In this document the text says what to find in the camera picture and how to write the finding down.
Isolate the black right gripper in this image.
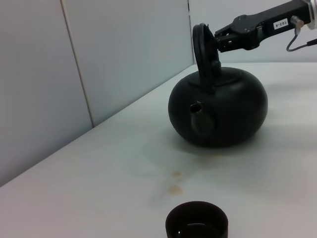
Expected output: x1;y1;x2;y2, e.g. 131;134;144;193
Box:
214;0;312;54

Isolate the black round teapot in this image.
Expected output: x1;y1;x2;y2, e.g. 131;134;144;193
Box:
167;22;268;149

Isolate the small black teacup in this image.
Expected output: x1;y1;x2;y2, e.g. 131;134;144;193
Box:
165;200;229;238

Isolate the grey cable with metal plug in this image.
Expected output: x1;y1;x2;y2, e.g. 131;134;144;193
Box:
286;15;317;53

